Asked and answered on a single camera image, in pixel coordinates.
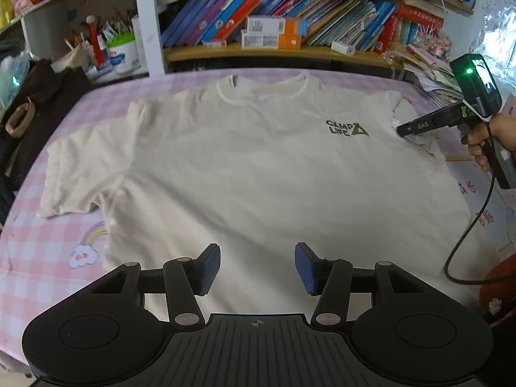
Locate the white tub with green lid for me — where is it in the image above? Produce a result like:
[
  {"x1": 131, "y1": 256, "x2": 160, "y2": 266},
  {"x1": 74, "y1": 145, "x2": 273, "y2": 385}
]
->
[{"x1": 105, "y1": 32, "x2": 141, "y2": 74}]

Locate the orange and white box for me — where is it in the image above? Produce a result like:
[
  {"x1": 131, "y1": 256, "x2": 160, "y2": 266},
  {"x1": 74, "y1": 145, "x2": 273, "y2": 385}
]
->
[
  {"x1": 247, "y1": 16, "x2": 309, "y2": 35},
  {"x1": 241, "y1": 31, "x2": 302, "y2": 51}
]

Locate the white cloth bag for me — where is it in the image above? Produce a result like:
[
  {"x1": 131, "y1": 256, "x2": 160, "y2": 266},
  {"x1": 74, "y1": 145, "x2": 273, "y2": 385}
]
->
[{"x1": 52, "y1": 44, "x2": 97, "y2": 74}]

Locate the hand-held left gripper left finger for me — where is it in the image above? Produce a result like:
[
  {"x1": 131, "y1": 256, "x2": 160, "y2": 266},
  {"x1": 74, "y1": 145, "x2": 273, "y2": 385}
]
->
[{"x1": 86, "y1": 243, "x2": 222, "y2": 327}]

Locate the red clothing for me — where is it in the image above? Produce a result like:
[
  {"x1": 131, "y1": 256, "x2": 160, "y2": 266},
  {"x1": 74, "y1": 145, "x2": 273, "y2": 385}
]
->
[{"x1": 480, "y1": 256, "x2": 516, "y2": 327}]

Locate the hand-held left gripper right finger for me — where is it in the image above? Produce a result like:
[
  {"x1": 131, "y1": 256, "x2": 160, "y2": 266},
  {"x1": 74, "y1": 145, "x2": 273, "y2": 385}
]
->
[{"x1": 294, "y1": 242, "x2": 428, "y2": 327}]

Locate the dark bag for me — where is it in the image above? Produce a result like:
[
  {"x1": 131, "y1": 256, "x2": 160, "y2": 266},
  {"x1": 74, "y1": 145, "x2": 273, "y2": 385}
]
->
[{"x1": 0, "y1": 58, "x2": 91, "y2": 190}]

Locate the white shelf unit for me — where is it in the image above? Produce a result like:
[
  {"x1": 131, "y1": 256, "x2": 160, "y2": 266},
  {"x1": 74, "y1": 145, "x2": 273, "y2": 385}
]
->
[{"x1": 0, "y1": 0, "x2": 166, "y2": 85}]

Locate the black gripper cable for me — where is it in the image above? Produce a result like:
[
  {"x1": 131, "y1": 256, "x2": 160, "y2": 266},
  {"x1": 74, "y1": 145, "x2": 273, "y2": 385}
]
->
[{"x1": 444, "y1": 121, "x2": 498, "y2": 285}]

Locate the person's right hand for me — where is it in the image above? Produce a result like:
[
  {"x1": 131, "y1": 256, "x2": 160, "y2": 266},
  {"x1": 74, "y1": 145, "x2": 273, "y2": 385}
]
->
[{"x1": 461, "y1": 112, "x2": 516, "y2": 170}]

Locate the beige hair band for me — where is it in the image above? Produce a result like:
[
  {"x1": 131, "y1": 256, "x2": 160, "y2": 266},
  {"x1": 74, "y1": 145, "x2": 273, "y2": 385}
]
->
[{"x1": 6, "y1": 103, "x2": 39, "y2": 138}]

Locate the pink checked tablecloth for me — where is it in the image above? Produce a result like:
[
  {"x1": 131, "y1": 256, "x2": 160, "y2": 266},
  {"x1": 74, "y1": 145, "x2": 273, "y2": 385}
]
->
[{"x1": 0, "y1": 70, "x2": 516, "y2": 372}]

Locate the bunch of pens and brushes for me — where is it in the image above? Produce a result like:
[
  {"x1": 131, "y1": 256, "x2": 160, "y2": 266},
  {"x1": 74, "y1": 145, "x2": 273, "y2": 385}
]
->
[{"x1": 64, "y1": 6, "x2": 138, "y2": 55}]

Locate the cream t-shirt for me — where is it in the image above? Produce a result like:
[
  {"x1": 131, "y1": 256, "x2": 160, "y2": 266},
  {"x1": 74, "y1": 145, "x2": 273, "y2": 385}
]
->
[{"x1": 39, "y1": 70, "x2": 490, "y2": 319}]

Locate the stack of papers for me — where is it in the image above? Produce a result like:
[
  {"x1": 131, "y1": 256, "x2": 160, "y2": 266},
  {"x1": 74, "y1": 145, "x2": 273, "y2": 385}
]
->
[{"x1": 383, "y1": 44, "x2": 464, "y2": 107}]

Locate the red bottle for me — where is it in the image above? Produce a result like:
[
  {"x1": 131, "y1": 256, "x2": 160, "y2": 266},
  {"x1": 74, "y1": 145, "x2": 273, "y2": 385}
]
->
[{"x1": 86, "y1": 15, "x2": 106, "y2": 67}]

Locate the clear plastic bag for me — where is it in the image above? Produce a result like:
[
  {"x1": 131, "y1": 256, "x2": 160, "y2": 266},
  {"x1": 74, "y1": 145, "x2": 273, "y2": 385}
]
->
[{"x1": 0, "y1": 54, "x2": 31, "y2": 105}]

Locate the row of colourful books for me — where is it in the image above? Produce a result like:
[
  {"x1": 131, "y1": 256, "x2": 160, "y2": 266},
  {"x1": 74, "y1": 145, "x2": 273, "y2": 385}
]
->
[{"x1": 161, "y1": 0, "x2": 444, "y2": 53}]

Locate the wooden bookshelf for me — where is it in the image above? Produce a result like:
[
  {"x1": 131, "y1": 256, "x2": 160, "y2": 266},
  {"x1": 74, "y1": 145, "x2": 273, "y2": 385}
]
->
[{"x1": 163, "y1": 0, "x2": 476, "y2": 65}]

